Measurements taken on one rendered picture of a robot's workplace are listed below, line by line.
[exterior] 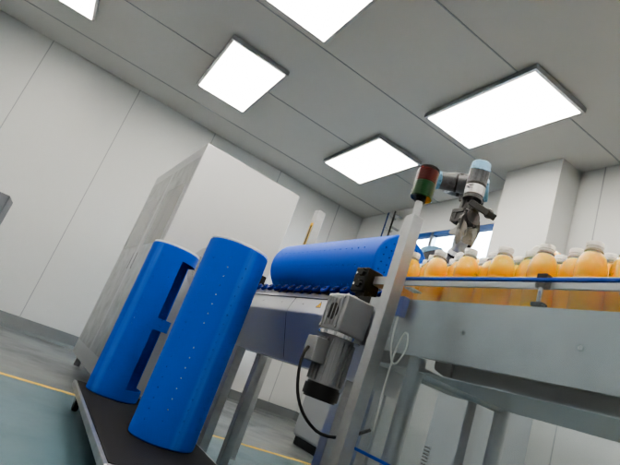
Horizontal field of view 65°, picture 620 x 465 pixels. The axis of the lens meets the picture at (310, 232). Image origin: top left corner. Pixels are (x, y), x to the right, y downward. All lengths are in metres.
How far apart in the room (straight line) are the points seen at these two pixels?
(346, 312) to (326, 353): 0.14
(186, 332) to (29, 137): 5.10
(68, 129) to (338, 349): 5.85
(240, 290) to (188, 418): 0.55
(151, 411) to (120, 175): 5.04
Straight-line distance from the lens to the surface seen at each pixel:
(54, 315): 6.70
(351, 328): 1.52
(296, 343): 2.17
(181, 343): 2.13
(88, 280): 6.70
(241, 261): 2.15
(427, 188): 1.43
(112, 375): 2.87
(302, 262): 2.31
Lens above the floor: 0.56
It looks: 16 degrees up
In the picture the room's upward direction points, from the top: 20 degrees clockwise
